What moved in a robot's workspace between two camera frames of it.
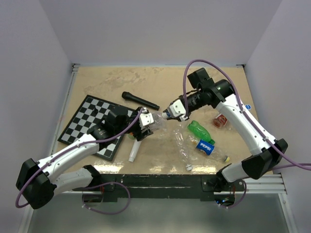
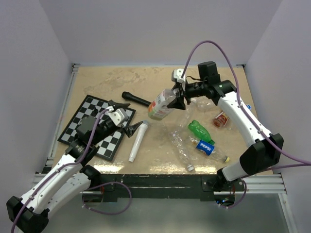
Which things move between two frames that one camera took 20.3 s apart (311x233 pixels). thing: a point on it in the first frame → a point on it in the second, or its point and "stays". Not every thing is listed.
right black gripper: [174, 117] → [178, 102]
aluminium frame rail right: [266, 184] stays
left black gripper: [139, 135] → [130, 128]
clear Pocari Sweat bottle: [159, 123] → [205, 104]
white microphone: [134, 150] stays
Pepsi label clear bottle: [207, 148] stays
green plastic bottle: [200, 132] stays
